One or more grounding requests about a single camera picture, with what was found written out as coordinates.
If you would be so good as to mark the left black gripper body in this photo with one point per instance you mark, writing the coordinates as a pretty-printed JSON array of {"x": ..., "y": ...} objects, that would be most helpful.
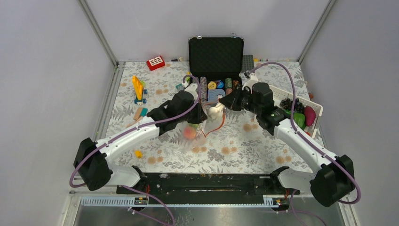
[{"x": 193, "y": 116}]

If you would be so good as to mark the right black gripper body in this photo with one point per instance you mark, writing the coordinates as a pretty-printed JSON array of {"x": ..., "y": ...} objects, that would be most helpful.
[{"x": 243, "y": 100}]

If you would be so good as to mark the orange peach toy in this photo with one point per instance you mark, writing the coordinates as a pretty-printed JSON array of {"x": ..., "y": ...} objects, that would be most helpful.
[{"x": 189, "y": 133}]

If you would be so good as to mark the clear zip top bag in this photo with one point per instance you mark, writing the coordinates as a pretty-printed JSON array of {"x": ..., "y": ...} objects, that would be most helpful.
[{"x": 206, "y": 127}]

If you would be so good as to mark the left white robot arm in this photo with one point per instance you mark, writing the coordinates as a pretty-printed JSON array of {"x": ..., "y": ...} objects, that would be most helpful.
[{"x": 94, "y": 167}]

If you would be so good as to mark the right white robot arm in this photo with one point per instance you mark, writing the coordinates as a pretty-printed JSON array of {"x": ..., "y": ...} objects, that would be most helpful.
[{"x": 332, "y": 176}]

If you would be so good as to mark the white plastic basket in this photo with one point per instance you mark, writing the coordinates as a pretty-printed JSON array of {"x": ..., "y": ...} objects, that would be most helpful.
[{"x": 284, "y": 100}]

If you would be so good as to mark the grey lego baseplate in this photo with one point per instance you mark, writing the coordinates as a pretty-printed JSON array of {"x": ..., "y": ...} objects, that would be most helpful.
[{"x": 247, "y": 63}]

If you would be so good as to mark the wooden teal block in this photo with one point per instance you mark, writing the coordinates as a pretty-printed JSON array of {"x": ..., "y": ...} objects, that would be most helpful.
[{"x": 141, "y": 112}]

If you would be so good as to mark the red white toy block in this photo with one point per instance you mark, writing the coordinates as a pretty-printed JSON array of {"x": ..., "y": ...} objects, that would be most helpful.
[{"x": 155, "y": 63}]

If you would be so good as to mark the yellow toy block cart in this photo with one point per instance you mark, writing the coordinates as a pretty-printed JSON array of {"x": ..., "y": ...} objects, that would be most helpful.
[{"x": 140, "y": 91}]

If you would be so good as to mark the black poker chip case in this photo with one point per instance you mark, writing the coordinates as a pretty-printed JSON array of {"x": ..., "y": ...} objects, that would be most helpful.
[{"x": 216, "y": 59}]

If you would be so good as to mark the purple sweet potato toy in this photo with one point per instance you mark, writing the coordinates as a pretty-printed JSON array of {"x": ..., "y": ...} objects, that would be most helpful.
[{"x": 310, "y": 115}]

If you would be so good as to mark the small yellow toy piece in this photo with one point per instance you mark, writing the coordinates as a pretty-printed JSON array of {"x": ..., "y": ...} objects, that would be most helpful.
[{"x": 138, "y": 154}]

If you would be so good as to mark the black mounting base plate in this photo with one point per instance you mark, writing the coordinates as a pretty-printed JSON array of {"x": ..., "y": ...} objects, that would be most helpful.
[{"x": 235, "y": 189}]

